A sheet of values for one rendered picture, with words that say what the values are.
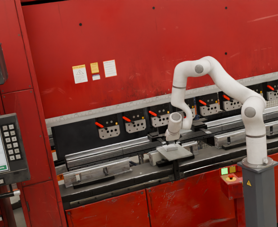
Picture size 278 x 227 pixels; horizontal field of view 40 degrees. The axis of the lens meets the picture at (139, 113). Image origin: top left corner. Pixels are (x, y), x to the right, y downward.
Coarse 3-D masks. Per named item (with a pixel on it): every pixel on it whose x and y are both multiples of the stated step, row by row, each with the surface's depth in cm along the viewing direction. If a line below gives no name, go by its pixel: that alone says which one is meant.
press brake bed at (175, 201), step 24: (192, 168) 285; (216, 168) 291; (120, 192) 270; (144, 192) 276; (168, 192) 282; (192, 192) 288; (216, 192) 295; (72, 216) 262; (96, 216) 268; (120, 216) 274; (144, 216) 280; (168, 216) 286; (192, 216) 292; (216, 216) 299
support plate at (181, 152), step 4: (176, 144) 289; (160, 148) 285; (180, 148) 279; (184, 148) 278; (160, 152) 277; (164, 152) 276; (168, 152) 275; (172, 152) 274; (176, 152) 272; (180, 152) 271; (184, 152) 270; (188, 152) 269; (164, 156) 269; (168, 156) 267; (172, 156) 266; (176, 156) 265; (180, 156) 264; (184, 156) 264
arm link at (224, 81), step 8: (208, 56) 237; (216, 64) 235; (216, 72) 233; (224, 72) 230; (216, 80) 230; (224, 80) 227; (232, 80) 227; (224, 88) 228; (232, 88) 226; (240, 88) 227; (248, 88) 231; (232, 96) 230; (240, 96) 230; (248, 96) 230; (256, 96) 227
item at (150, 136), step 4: (152, 132) 313; (156, 132) 312; (148, 136) 311; (152, 136) 306; (156, 136) 306; (160, 136) 307; (164, 136) 308; (152, 140) 305; (156, 140) 306; (160, 140) 301; (164, 144) 292
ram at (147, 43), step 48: (96, 0) 248; (144, 0) 258; (192, 0) 268; (240, 0) 279; (48, 48) 245; (96, 48) 254; (144, 48) 264; (192, 48) 275; (240, 48) 287; (48, 96) 251; (96, 96) 261; (144, 96) 272; (192, 96) 283
